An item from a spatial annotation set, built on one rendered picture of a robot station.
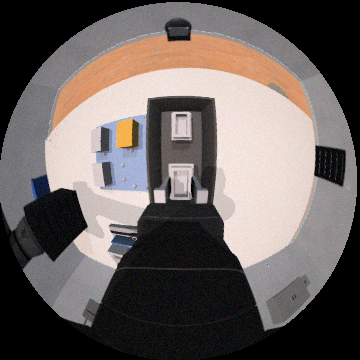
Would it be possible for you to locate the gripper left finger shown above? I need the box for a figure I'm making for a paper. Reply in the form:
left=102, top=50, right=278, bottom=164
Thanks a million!
left=154, top=176, right=171, bottom=203

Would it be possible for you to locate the orange rectangular block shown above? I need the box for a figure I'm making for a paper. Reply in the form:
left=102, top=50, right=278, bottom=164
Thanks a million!
left=117, top=119, right=139, bottom=148

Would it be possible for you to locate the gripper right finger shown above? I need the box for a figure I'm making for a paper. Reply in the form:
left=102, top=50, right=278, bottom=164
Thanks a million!
left=191, top=177, right=208, bottom=203

